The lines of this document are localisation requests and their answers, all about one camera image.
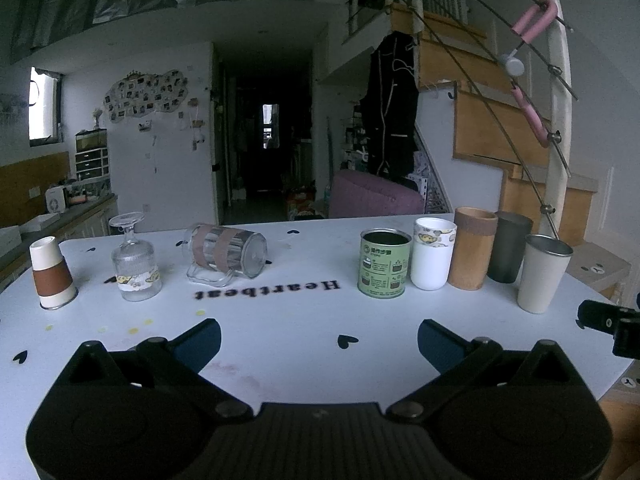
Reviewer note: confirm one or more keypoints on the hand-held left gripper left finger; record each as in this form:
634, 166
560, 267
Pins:
201, 344

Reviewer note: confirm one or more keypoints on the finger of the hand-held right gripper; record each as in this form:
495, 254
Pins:
600, 317
628, 338

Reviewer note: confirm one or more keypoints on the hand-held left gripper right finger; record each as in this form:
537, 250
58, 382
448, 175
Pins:
438, 344

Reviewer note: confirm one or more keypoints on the white printed ceramic cup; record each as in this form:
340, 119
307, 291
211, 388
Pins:
431, 260

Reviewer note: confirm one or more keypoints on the tan wooden cup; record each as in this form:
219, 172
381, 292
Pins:
472, 250

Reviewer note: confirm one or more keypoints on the dark grey cup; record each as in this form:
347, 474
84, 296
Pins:
507, 250

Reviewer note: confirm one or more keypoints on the white paper cup brown sleeve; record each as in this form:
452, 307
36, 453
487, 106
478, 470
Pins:
50, 274

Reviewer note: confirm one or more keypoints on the cardboard box with bear print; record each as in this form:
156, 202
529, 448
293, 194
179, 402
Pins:
597, 270

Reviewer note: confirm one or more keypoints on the white metal tumbler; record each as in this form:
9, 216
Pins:
541, 280

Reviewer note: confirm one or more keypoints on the green tin can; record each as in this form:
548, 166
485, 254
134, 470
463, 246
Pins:
384, 267

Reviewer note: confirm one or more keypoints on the glass mug with brown tape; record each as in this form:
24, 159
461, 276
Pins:
225, 252

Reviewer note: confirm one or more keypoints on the clear glass goblet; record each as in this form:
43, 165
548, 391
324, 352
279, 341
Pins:
134, 265

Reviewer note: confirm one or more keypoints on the white perforated rack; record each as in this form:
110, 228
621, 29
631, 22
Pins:
420, 190

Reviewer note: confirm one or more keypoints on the pink armchair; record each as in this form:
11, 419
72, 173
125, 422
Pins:
372, 196

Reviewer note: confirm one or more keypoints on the kitchen counter cabinet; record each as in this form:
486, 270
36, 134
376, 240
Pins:
75, 225

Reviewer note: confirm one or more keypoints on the small white appliance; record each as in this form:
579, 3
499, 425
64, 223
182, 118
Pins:
56, 200

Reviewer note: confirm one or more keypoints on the flat white box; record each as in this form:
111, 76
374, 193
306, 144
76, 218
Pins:
35, 222

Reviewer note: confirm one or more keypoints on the pink foam railing grip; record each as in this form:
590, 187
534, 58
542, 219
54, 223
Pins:
531, 117
536, 17

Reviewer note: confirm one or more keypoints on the drawer organizer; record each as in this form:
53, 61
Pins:
92, 157

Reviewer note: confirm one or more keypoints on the cluttered storage shelf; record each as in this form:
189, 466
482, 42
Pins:
354, 140

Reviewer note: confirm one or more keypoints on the wooden staircase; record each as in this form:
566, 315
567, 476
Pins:
480, 110

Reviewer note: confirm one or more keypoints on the black hanging coat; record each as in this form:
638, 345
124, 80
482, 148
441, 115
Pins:
387, 110

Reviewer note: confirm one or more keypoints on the dried flower vase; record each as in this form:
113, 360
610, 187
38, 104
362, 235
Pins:
97, 119

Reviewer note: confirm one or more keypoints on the cloud-shaped photo collage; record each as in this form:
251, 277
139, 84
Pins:
145, 95

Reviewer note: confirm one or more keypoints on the window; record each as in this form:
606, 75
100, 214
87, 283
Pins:
44, 110

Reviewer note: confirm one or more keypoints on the white stair railing post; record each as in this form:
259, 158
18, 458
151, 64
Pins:
559, 110

